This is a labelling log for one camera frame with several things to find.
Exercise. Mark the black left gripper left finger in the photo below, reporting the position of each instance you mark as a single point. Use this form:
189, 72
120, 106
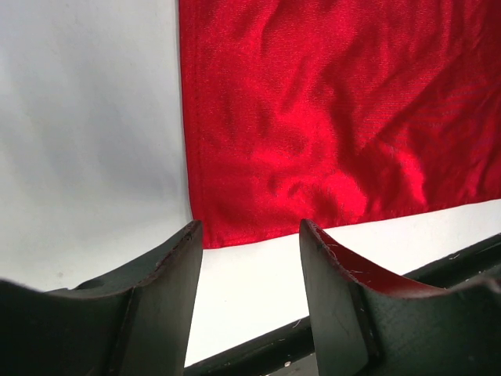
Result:
133, 320

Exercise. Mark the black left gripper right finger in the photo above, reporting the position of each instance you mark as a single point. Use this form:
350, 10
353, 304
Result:
441, 319

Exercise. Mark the red satin napkin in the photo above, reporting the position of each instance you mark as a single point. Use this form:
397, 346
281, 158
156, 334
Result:
341, 112

